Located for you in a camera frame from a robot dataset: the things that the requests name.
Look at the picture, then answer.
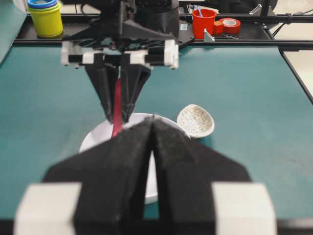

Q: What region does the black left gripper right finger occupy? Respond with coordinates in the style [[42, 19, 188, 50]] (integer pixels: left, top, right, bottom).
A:
[[151, 118, 278, 235]]

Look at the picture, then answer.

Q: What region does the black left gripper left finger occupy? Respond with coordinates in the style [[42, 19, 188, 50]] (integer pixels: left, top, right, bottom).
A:
[[14, 119, 153, 235]]

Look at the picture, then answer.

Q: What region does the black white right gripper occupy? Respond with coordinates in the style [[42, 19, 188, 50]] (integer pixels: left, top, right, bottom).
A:
[[61, 21, 179, 122]]

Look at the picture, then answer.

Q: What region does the red plastic spoon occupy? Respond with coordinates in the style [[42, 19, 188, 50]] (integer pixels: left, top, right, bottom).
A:
[[111, 78, 123, 138]]

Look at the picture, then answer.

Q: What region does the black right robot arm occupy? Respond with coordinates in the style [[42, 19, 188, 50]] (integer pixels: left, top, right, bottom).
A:
[[57, 0, 277, 235]]

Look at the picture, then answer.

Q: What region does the white bowl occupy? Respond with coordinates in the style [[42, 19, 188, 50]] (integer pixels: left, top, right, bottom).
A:
[[79, 113, 189, 204]]

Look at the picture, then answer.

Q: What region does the white crackle ceramic dish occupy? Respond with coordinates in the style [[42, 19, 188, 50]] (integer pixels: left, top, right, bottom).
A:
[[177, 104, 215, 139]]

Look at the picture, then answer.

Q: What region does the yellow-green plastic cup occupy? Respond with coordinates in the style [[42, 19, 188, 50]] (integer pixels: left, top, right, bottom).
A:
[[28, 1, 63, 38]]

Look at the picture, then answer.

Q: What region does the red plastic cup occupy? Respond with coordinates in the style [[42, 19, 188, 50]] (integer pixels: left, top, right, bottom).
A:
[[192, 9, 217, 40]]

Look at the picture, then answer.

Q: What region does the blue stacked plastic cup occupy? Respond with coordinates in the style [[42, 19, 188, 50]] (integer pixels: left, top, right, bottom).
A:
[[27, 0, 58, 9]]

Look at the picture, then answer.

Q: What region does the red tape roll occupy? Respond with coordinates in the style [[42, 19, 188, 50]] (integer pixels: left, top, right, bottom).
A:
[[213, 18, 241, 36]]

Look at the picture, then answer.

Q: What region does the silver corner bracket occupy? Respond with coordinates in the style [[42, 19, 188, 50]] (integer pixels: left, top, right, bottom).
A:
[[203, 28, 215, 43]]

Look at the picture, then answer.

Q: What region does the black aluminium frame rail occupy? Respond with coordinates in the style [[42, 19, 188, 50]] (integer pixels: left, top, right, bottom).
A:
[[13, 14, 313, 51]]

